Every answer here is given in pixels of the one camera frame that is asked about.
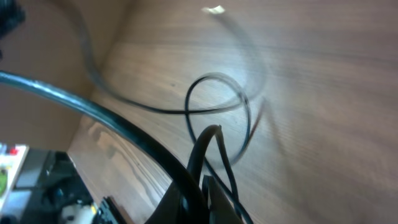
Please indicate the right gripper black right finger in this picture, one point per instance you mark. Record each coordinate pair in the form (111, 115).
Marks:
(221, 211)

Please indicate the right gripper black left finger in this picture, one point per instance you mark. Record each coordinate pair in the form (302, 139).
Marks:
(168, 210)

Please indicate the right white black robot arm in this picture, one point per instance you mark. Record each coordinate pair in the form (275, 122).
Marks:
(49, 189)

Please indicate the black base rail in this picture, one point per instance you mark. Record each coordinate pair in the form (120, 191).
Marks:
(108, 213)

